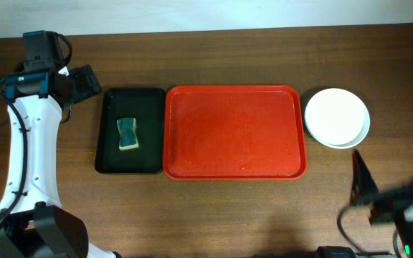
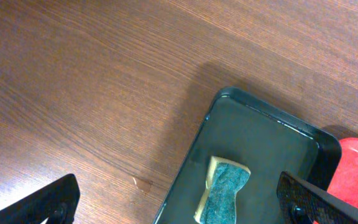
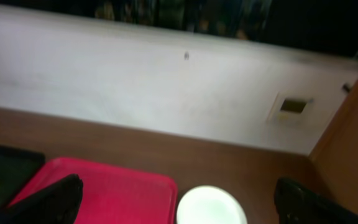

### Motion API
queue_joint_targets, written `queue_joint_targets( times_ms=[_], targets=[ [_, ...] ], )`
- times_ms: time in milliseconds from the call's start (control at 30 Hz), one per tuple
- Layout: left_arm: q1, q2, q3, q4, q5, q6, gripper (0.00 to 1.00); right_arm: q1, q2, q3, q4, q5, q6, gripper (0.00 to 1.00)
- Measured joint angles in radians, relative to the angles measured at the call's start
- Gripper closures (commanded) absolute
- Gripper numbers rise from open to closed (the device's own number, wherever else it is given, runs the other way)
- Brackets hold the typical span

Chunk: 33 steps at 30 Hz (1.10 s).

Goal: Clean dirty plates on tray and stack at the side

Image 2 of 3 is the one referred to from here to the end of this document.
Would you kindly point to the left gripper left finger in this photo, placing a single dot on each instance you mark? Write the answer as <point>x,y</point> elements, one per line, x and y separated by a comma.
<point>54,203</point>

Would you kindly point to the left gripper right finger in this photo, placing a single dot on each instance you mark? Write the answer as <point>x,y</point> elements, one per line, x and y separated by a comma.
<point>302,202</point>

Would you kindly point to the green and yellow sponge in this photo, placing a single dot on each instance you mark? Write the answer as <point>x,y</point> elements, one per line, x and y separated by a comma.
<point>224,179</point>

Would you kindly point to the red plastic tray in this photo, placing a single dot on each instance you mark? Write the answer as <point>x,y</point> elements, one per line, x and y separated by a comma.
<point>344,184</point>

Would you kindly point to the black rectangular tray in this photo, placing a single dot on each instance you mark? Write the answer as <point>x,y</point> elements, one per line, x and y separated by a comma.
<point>247,130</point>

